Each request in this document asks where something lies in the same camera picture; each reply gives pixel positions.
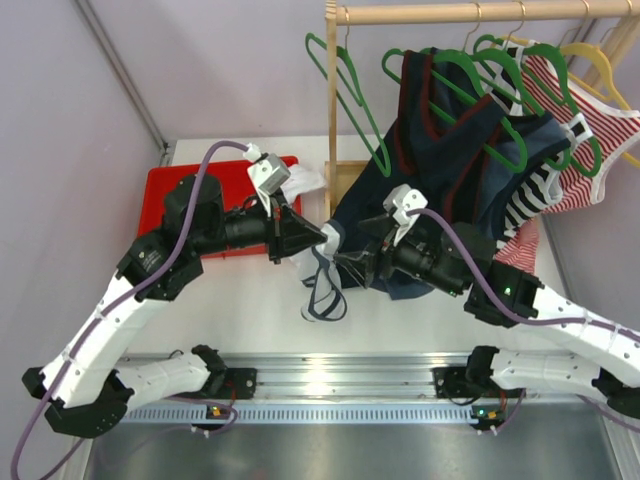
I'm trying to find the red white striped tank top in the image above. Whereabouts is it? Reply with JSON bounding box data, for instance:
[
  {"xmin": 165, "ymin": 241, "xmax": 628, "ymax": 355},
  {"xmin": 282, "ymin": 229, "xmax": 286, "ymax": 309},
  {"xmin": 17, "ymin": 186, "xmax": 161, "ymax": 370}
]
[{"xmin": 493, "ymin": 42, "xmax": 639, "ymax": 273}]

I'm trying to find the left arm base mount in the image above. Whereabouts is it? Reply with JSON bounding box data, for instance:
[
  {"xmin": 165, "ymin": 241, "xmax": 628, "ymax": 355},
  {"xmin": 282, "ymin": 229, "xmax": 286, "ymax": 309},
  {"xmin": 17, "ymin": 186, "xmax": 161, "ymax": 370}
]
[{"xmin": 200, "ymin": 368, "xmax": 258, "ymax": 400}]

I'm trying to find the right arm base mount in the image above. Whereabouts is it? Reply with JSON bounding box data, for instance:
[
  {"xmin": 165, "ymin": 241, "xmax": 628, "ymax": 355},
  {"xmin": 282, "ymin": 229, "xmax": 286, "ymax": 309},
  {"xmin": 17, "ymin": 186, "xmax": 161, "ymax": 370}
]
[{"xmin": 432, "ymin": 366, "xmax": 488, "ymax": 406}]

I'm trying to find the white printed tank top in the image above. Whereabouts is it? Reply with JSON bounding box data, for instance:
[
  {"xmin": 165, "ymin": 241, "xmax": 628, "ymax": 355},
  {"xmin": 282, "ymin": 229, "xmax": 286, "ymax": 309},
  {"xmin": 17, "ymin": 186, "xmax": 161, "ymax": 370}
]
[{"xmin": 282, "ymin": 164, "xmax": 348, "ymax": 322}]

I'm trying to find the red plastic tray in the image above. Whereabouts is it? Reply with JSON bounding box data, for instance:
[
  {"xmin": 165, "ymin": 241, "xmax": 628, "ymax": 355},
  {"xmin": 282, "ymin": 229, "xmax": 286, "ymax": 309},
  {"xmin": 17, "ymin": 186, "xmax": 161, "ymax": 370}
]
[{"xmin": 135, "ymin": 160, "xmax": 299, "ymax": 266}]

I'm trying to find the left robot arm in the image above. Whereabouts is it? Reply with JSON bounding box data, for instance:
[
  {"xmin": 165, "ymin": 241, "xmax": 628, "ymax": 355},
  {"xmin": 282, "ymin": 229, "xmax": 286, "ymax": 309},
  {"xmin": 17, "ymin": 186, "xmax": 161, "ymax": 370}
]
[{"xmin": 22, "ymin": 174, "xmax": 326, "ymax": 439}]

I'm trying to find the navy maroon-trimmed tank top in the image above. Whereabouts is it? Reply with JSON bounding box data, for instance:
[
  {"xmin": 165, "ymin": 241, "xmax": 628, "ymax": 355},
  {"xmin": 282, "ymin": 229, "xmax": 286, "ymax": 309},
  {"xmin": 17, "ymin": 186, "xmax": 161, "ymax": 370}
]
[{"xmin": 327, "ymin": 48, "xmax": 509, "ymax": 292}]

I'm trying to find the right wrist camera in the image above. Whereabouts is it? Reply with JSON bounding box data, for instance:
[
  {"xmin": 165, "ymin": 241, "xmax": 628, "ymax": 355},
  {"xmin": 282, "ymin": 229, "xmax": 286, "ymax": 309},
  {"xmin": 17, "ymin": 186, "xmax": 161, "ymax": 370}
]
[{"xmin": 383, "ymin": 184, "xmax": 428, "ymax": 243}]

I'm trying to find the black white striped tank top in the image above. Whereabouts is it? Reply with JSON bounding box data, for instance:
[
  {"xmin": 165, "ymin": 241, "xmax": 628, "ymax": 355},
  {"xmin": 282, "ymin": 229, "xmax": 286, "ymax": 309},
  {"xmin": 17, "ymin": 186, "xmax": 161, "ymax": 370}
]
[{"xmin": 477, "ymin": 61, "xmax": 569, "ymax": 241}]

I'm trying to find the purple cable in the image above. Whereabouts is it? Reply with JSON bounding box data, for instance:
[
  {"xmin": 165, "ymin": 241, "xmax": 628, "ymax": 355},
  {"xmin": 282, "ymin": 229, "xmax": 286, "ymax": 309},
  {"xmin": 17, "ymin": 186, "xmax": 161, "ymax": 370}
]
[
  {"xmin": 10, "ymin": 140, "xmax": 251, "ymax": 479},
  {"xmin": 407, "ymin": 207, "xmax": 640, "ymax": 431}
]

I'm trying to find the green hanger with navy top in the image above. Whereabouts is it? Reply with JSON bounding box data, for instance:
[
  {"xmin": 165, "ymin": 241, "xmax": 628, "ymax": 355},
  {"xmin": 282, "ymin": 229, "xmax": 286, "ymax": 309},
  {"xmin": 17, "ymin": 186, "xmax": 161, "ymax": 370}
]
[{"xmin": 382, "ymin": 48, "xmax": 529, "ymax": 174}]

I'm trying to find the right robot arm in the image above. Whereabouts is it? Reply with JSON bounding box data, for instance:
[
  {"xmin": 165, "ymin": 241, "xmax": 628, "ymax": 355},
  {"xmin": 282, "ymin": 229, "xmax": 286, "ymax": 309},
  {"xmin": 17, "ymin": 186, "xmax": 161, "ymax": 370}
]
[{"xmin": 336, "ymin": 209, "xmax": 639, "ymax": 419}]

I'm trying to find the wooden clothes rack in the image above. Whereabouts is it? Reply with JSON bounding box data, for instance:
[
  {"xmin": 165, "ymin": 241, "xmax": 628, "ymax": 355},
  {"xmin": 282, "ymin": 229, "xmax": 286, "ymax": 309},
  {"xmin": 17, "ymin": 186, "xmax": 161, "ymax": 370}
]
[{"xmin": 324, "ymin": 1, "xmax": 639, "ymax": 213}]

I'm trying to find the green hanger with striped top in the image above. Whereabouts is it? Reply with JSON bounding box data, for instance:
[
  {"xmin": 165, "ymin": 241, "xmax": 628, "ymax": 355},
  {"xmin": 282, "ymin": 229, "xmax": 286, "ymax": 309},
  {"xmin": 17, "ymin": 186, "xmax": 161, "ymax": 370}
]
[{"xmin": 524, "ymin": 43, "xmax": 602, "ymax": 178}]

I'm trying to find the green hanger with blue top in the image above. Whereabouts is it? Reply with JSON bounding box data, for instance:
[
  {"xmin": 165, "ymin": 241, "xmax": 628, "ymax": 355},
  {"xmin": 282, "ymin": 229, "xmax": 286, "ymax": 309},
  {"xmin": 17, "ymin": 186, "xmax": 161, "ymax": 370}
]
[{"xmin": 472, "ymin": 33, "xmax": 571, "ymax": 172}]

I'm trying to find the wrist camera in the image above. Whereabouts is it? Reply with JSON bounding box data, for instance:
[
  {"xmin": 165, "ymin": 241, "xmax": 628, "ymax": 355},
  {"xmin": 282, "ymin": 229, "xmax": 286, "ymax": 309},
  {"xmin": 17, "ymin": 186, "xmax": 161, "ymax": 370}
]
[
  {"xmin": 383, "ymin": 184, "xmax": 428, "ymax": 243},
  {"xmin": 243, "ymin": 143, "xmax": 291, "ymax": 197}
]

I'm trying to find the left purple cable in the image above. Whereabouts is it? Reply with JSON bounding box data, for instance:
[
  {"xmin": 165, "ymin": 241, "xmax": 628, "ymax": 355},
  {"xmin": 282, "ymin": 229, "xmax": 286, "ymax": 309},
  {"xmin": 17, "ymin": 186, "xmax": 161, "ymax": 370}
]
[{"xmin": 10, "ymin": 140, "xmax": 251, "ymax": 479}]

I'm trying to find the yellow hanger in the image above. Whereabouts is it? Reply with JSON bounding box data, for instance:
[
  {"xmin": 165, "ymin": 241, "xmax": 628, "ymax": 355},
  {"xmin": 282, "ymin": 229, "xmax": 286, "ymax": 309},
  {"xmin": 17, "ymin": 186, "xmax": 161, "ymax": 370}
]
[{"xmin": 492, "ymin": 34, "xmax": 640, "ymax": 169}]

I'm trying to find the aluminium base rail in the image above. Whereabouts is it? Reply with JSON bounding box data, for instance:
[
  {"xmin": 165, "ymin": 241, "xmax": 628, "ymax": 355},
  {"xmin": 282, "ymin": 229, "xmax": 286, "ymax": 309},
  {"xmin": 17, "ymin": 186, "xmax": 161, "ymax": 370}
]
[{"xmin": 119, "ymin": 352, "xmax": 621, "ymax": 426}]

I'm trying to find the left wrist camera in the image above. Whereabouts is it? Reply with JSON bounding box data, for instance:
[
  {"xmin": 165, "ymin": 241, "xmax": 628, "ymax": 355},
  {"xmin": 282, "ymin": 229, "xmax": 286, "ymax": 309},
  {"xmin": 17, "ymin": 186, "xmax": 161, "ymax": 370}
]
[{"xmin": 243, "ymin": 143, "xmax": 291, "ymax": 197}]

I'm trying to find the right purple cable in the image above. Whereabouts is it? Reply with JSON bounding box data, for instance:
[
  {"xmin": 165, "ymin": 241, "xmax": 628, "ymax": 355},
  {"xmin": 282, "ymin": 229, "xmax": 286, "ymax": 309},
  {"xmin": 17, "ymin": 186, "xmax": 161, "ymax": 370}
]
[{"xmin": 407, "ymin": 207, "xmax": 640, "ymax": 431}]

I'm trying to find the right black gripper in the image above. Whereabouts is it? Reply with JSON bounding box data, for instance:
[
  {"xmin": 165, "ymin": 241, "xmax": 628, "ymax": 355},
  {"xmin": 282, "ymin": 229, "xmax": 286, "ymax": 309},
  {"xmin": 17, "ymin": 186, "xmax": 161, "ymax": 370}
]
[{"xmin": 334, "ymin": 212, "xmax": 465, "ymax": 297}]

